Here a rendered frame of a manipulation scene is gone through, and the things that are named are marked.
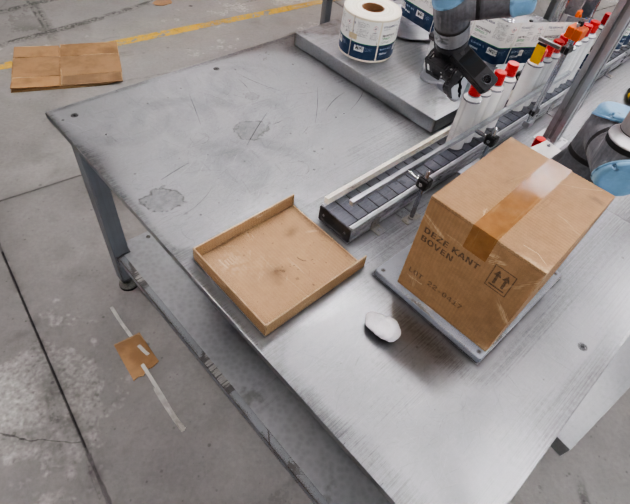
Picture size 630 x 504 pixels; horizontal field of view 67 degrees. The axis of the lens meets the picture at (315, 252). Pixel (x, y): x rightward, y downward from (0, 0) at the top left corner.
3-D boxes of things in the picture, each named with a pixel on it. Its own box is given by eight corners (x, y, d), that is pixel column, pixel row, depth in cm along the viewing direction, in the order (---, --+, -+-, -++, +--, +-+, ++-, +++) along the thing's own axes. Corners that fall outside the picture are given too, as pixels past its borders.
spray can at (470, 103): (451, 138, 142) (476, 75, 126) (465, 147, 139) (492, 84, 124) (441, 144, 139) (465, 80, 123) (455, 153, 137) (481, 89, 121)
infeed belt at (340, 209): (600, 51, 202) (606, 42, 199) (619, 60, 198) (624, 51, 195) (321, 218, 120) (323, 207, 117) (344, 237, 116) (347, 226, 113)
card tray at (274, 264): (292, 204, 123) (293, 193, 120) (363, 266, 112) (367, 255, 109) (193, 259, 108) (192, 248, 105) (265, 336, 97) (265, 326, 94)
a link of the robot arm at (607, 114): (609, 144, 130) (644, 101, 120) (619, 174, 122) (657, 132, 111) (567, 131, 130) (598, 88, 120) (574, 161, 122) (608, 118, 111)
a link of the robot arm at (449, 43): (478, 17, 98) (451, 45, 98) (477, 34, 103) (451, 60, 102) (450, 3, 102) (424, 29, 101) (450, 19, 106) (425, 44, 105)
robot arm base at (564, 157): (565, 155, 141) (585, 128, 133) (606, 188, 134) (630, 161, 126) (534, 168, 134) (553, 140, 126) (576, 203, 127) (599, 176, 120)
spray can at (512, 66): (484, 117, 151) (511, 56, 135) (497, 125, 149) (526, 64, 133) (475, 123, 148) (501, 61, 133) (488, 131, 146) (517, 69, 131)
